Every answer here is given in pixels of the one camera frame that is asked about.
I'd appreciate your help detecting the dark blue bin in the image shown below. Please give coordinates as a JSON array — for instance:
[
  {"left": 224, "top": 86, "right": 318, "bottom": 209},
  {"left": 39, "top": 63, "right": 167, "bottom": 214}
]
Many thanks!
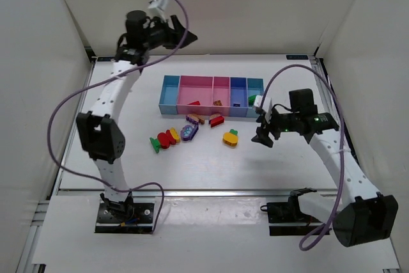
[{"left": 229, "top": 77, "right": 248, "bottom": 118}]

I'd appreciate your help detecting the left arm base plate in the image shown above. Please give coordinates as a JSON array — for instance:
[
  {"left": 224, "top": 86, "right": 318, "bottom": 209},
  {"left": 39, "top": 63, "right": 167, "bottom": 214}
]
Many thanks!
[{"left": 95, "top": 197, "right": 155, "bottom": 235}]

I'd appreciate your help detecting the red wedge lego in bin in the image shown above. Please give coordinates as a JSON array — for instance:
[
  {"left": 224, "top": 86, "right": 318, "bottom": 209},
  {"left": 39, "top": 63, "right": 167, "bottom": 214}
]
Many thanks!
[{"left": 187, "top": 100, "right": 201, "bottom": 105}]

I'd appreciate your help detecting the green lego plate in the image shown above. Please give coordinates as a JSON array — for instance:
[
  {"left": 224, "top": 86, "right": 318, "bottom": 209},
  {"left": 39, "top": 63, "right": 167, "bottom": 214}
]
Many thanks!
[{"left": 150, "top": 137, "right": 162, "bottom": 153}]

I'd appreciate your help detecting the light blue bin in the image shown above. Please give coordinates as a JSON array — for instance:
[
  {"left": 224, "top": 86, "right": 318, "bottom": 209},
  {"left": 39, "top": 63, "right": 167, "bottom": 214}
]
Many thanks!
[
  {"left": 247, "top": 78, "right": 264, "bottom": 118},
  {"left": 158, "top": 75, "right": 180, "bottom": 115}
]

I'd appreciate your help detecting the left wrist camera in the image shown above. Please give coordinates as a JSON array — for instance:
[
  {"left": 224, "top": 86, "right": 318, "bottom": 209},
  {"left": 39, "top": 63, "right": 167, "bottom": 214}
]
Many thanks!
[{"left": 148, "top": 0, "right": 169, "bottom": 20}]

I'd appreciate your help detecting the yellow pineapple lego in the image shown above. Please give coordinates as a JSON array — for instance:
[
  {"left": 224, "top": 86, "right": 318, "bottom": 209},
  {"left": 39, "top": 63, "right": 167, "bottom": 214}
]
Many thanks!
[{"left": 222, "top": 129, "right": 238, "bottom": 147}]

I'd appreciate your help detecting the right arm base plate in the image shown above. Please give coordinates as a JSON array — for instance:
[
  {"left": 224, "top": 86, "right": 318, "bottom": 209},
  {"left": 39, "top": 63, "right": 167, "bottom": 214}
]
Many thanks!
[{"left": 259, "top": 202, "right": 321, "bottom": 237}]

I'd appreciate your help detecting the small pink bin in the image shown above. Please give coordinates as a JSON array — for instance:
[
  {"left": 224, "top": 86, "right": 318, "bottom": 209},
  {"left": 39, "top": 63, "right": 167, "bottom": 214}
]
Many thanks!
[{"left": 211, "top": 76, "right": 230, "bottom": 116}]

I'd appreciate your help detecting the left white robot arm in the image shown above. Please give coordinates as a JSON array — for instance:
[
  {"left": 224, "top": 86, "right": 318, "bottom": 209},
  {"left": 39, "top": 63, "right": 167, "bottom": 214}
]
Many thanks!
[{"left": 76, "top": 10, "right": 197, "bottom": 208}]

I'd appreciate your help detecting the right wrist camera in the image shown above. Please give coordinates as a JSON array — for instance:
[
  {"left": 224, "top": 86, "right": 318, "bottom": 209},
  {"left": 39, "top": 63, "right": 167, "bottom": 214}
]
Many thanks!
[{"left": 252, "top": 95, "right": 273, "bottom": 123}]

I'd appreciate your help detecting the light blue right bin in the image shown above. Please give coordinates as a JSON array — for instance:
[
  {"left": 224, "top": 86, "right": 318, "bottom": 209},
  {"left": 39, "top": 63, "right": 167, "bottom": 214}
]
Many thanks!
[{"left": 247, "top": 78, "right": 264, "bottom": 118}]

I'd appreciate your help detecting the purple brown lego piece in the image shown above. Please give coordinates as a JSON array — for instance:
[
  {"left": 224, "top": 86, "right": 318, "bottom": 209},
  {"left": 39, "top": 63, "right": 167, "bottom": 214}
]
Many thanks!
[{"left": 185, "top": 114, "right": 205, "bottom": 125}]

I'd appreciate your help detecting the orange brown lego in bin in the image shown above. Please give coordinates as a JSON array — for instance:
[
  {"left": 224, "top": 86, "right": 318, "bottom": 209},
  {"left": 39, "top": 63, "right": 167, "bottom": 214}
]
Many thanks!
[{"left": 213, "top": 100, "right": 223, "bottom": 106}]

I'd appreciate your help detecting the red heart lego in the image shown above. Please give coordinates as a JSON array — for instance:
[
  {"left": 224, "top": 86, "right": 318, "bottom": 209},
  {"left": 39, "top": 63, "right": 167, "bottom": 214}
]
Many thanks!
[{"left": 157, "top": 130, "right": 176, "bottom": 150}]

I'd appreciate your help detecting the red lego brick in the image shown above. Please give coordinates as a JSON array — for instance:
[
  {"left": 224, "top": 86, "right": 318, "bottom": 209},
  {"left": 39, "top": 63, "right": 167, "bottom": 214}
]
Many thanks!
[{"left": 209, "top": 113, "right": 225, "bottom": 128}]

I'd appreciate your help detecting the light blue left bin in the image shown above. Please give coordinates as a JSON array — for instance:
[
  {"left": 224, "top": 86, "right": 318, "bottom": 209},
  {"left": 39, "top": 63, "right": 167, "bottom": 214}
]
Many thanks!
[{"left": 158, "top": 75, "right": 180, "bottom": 115}]

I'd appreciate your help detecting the purple flower lego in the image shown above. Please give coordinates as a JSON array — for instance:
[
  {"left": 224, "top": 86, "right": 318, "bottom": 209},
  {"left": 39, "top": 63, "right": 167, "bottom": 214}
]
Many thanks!
[{"left": 180, "top": 125, "right": 199, "bottom": 141}]

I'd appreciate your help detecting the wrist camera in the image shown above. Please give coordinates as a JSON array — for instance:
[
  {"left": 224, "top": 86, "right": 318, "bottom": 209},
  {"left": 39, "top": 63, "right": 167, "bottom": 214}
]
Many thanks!
[
  {"left": 148, "top": 0, "right": 169, "bottom": 20},
  {"left": 252, "top": 95, "right": 273, "bottom": 123}
]

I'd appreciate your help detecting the green lego brick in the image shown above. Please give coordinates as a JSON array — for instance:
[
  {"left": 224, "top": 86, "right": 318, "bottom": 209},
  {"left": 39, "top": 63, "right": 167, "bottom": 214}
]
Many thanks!
[{"left": 248, "top": 95, "right": 257, "bottom": 107}]

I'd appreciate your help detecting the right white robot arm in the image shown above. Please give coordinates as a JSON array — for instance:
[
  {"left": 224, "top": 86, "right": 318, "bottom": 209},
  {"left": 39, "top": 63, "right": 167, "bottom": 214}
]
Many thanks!
[{"left": 252, "top": 89, "right": 398, "bottom": 247}]

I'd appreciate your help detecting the yellow curved lego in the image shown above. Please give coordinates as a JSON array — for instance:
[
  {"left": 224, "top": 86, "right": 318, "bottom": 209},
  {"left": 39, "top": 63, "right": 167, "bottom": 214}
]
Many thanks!
[{"left": 169, "top": 127, "right": 181, "bottom": 143}]

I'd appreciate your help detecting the large pink bin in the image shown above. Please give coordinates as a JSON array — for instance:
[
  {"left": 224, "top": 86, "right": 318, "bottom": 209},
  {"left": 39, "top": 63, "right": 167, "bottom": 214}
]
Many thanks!
[{"left": 176, "top": 75, "right": 213, "bottom": 116}]

